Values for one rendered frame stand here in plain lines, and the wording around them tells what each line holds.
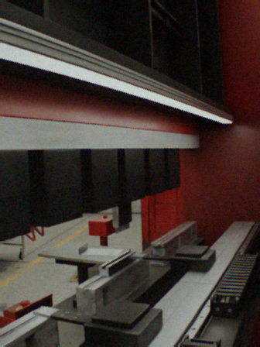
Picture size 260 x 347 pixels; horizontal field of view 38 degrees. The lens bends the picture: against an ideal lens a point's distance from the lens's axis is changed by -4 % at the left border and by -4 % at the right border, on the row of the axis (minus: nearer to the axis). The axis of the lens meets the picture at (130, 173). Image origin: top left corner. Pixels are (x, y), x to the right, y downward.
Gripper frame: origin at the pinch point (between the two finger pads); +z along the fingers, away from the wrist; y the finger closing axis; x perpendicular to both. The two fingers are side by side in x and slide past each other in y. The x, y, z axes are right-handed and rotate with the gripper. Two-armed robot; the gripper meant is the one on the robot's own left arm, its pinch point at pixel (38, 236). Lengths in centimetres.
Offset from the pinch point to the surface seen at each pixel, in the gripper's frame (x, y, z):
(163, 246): -44, 1, 27
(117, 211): -43, -32, 5
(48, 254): -14.3, -28.8, 6.9
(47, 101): -51, -70, -24
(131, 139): -57, -28, -13
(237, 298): -67, -75, 29
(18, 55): -60, -105, -21
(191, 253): -58, -38, 25
